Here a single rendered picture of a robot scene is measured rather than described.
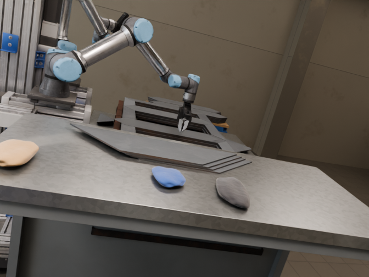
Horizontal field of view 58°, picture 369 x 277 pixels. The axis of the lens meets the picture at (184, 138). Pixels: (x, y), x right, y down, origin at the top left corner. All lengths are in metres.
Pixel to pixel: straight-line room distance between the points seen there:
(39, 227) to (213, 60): 3.90
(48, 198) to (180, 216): 0.33
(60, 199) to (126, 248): 0.85
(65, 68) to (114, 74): 3.17
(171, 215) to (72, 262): 0.92
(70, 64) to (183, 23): 3.37
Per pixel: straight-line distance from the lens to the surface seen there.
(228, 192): 1.01
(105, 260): 1.72
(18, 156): 0.96
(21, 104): 1.86
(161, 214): 0.88
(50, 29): 2.06
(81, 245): 1.68
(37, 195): 0.88
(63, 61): 1.65
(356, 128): 6.69
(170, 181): 0.97
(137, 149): 1.16
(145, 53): 1.98
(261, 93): 5.45
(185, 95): 2.04
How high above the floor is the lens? 1.47
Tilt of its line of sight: 16 degrees down
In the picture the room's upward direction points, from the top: 14 degrees clockwise
